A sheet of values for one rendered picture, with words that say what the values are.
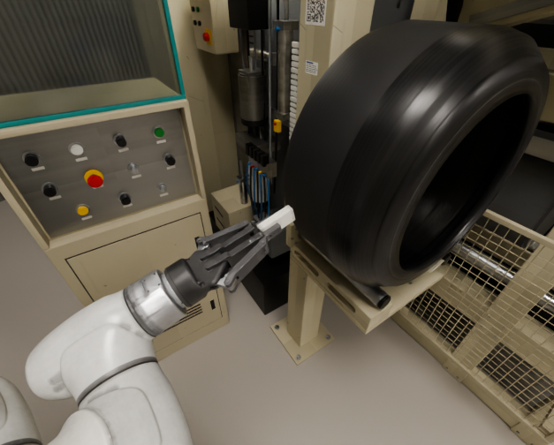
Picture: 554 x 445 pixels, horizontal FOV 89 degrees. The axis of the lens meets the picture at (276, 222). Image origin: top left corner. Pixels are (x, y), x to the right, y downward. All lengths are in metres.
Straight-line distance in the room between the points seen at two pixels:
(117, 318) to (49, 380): 0.10
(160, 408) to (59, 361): 0.15
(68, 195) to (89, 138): 0.20
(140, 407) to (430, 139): 0.53
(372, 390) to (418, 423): 0.22
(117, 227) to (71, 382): 0.72
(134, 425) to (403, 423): 1.41
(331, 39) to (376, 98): 0.30
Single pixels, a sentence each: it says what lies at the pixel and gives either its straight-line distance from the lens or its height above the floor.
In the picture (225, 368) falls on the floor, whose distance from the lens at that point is 1.69.
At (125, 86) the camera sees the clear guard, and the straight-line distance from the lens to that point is 0.99.
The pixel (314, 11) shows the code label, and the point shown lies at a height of 1.50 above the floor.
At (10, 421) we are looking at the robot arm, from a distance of 0.75.
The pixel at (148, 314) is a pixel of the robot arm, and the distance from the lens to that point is 0.46.
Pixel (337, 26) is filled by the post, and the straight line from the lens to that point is 0.80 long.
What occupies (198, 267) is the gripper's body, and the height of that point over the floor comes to 1.18.
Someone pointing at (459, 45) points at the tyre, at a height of 1.47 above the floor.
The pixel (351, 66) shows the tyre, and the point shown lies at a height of 1.43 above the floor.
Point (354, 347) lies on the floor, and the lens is 1.77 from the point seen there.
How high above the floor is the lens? 1.53
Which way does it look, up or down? 39 degrees down
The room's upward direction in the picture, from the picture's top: straight up
